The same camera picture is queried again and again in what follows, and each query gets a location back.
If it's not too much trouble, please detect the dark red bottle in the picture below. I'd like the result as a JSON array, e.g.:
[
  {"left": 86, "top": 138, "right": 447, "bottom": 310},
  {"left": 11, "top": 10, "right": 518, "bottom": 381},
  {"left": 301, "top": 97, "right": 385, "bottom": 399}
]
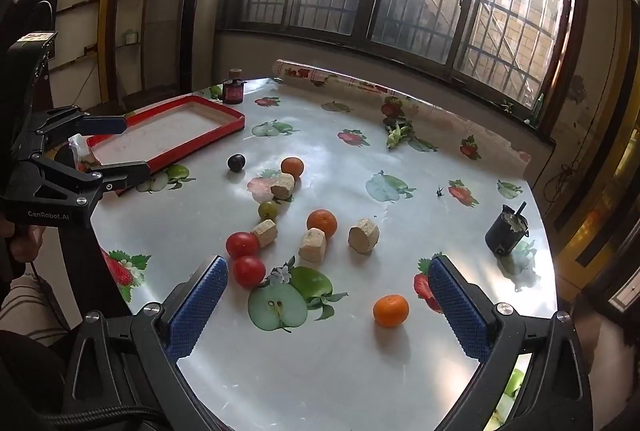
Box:
[{"left": 221, "top": 68, "right": 247, "bottom": 106}]

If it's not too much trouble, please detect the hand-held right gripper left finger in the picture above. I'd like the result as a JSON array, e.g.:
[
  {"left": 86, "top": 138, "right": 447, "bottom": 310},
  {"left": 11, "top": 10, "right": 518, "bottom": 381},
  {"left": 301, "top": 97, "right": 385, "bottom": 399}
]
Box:
[{"left": 60, "top": 255, "right": 231, "bottom": 431}]

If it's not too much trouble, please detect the red rectangular tray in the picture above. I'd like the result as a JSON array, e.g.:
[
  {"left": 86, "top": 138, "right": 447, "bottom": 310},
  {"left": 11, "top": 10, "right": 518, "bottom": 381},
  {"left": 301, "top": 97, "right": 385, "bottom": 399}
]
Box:
[{"left": 85, "top": 94, "right": 246, "bottom": 198}]

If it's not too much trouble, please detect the person's left hand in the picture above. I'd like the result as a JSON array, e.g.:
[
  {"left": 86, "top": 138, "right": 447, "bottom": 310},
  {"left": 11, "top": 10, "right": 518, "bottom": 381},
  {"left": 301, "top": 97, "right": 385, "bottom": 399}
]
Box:
[{"left": 7, "top": 223, "right": 48, "bottom": 264}]

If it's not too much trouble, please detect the red tomato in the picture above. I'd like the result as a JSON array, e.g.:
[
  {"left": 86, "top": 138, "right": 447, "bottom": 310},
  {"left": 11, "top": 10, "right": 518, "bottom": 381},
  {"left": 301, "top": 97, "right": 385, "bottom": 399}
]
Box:
[
  {"left": 232, "top": 256, "right": 267, "bottom": 289},
  {"left": 225, "top": 232, "right": 261, "bottom": 260}
]

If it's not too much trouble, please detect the black cup with stick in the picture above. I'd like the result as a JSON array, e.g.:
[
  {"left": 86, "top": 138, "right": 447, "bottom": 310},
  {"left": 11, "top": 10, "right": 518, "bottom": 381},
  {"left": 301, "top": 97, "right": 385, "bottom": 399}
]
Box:
[{"left": 485, "top": 201, "right": 531, "bottom": 257}]

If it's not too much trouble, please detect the fruit-print tablecloth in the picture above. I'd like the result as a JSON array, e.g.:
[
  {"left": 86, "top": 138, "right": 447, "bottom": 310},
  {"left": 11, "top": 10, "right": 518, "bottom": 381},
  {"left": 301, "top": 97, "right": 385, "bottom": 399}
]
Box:
[{"left": 90, "top": 58, "right": 558, "bottom": 431}]

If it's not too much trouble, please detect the beige wall shelf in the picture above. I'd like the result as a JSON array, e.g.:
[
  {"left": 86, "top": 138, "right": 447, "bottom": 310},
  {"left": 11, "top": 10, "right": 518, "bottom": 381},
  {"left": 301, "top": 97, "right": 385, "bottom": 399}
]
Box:
[{"left": 45, "top": 0, "right": 166, "bottom": 112}]

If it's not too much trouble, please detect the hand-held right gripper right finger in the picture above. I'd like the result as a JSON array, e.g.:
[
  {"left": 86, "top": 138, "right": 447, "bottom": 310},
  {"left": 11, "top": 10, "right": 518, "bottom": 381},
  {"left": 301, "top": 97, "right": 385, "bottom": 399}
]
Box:
[{"left": 428, "top": 254, "right": 594, "bottom": 431}]

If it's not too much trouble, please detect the beige fibrous chunk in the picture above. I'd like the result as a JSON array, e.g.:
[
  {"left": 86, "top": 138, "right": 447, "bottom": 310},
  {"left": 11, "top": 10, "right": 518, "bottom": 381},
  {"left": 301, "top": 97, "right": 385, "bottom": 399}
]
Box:
[
  {"left": 298, "top": 228, "right": 327, "bottom": 263},
  {"left": 348, "top": 218, "right": 380, "bottom": 255},
  {"left": 251, "top": 219, "right": 278, "bottom": 246},
  {"left": 270, "top": 173, "right": 297, "bottom": 200}
]

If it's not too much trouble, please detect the wooden glass-panel door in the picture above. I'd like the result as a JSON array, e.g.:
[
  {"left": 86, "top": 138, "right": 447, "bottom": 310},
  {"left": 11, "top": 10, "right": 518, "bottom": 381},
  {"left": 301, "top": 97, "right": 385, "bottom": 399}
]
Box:
[{"left": 545, "top": 121, "right": 640, "bottom": 312}]

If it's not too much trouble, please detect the person's striped clothing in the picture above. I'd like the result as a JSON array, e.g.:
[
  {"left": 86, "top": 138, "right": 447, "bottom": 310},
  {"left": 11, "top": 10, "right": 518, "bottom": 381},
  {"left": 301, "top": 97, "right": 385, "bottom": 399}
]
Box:
[{"left": 0, "top": 273, "right": 66, "bottom": 337}]

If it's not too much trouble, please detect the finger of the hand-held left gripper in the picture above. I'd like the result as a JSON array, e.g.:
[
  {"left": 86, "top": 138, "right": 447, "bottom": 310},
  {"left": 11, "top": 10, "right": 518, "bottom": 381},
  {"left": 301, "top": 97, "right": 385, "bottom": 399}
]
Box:
[
  {"left": 29, "top": 106, "right": 129, "bottom": 150},
  {"left": 29, "top": 157, "right": 152, "bottom": 202}
]

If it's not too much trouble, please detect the green leafy vegetable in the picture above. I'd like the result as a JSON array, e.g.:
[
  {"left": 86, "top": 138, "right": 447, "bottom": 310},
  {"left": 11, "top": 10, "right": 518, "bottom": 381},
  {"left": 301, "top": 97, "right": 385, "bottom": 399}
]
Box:
[{"left": 385, "top": 121, "right": 416, "bottom": 149}]

